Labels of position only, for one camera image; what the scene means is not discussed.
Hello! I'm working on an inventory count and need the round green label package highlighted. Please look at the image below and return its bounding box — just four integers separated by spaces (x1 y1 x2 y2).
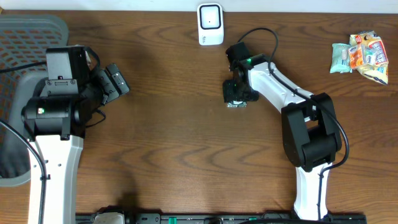
227 101 247 108

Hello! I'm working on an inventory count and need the teal snack packet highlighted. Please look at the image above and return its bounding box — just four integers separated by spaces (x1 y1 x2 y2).
330 44 351 73

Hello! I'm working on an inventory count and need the orange small snack box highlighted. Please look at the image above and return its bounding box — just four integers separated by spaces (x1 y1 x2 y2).
348 44 365 69

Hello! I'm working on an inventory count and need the white blue snack bag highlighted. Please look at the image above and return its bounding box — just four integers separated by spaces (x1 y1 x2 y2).
349 30 389 85

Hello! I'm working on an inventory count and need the green white small box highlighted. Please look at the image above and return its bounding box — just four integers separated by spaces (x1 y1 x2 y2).
364 47 377 66

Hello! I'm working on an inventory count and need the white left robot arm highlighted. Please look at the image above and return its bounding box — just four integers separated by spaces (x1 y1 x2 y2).
21 63 129 223

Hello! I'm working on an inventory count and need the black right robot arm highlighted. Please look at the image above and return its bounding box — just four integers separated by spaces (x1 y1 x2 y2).
223 54 341 220

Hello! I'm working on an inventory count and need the white barcode scanner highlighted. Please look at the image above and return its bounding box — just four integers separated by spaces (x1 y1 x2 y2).
197 2 224 46

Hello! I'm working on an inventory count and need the grey plastic mesh basket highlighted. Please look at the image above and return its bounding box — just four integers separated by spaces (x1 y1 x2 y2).
1 15 69 187

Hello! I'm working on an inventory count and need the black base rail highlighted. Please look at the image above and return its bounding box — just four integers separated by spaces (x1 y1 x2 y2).
75 206 367 224

